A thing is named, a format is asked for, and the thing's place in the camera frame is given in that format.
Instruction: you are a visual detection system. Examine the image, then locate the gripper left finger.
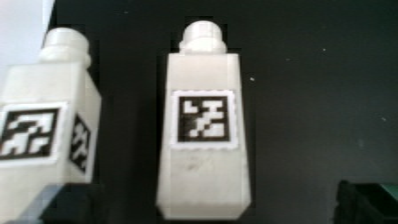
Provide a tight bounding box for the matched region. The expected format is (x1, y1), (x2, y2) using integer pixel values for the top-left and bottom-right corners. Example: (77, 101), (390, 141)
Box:
(40, 183), (107, 224)

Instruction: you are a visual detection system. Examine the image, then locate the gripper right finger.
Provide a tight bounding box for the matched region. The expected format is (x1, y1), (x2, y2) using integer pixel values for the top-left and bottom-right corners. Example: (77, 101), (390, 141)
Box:
(336, 181), (398, 224)

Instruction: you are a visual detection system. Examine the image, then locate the white table leg with tag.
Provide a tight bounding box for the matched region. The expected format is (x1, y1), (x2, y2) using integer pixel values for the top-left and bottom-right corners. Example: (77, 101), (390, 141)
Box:
(157, 21), (251, 221)

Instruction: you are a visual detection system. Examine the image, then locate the white sheet with tags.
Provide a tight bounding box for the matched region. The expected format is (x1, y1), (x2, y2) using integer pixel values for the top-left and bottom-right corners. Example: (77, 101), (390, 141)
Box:
(0, 0), (58, 84)

